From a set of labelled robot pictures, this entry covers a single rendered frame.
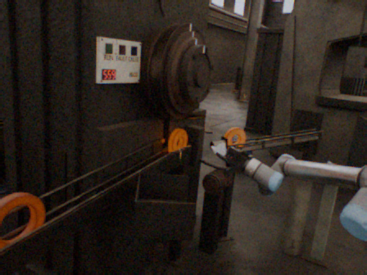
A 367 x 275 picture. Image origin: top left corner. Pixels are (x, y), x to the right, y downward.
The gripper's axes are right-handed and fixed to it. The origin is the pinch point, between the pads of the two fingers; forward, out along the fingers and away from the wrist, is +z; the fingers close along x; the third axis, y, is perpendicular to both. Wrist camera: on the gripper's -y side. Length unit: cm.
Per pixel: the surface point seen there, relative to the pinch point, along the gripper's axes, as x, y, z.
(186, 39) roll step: 11, 45, 30
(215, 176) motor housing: -19.5, -22.3, -2.3
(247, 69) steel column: -845, -67, 281
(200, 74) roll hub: 6.9, 33.2, 19.0
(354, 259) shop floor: -77, -48, -93
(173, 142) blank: 7.4, -5.2, 19.1
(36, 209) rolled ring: 89, -12, 16
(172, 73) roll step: 21.2, 30.8, 25.4
